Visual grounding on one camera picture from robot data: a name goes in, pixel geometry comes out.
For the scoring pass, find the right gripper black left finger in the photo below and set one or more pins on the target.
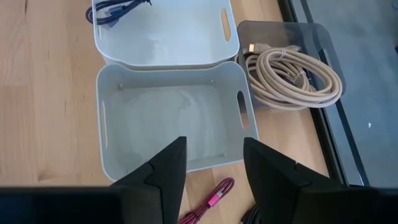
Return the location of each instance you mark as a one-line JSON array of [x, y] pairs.
[[161, 186]]

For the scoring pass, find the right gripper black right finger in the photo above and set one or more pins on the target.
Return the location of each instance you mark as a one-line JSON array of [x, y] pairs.
[[280, 193]]

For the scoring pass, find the grey plastic bin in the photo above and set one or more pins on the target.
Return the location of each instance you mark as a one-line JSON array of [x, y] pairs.
[[171, 118]]

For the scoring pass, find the white plastic bin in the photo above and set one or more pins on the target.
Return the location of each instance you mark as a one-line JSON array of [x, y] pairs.
[[171, 37]]

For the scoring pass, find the dark smoked plastic bin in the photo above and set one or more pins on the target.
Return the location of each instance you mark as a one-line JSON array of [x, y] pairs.
[[280, 34]]

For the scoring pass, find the black aluminium table frame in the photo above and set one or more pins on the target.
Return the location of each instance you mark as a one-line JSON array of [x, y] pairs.
[[331, 155]]

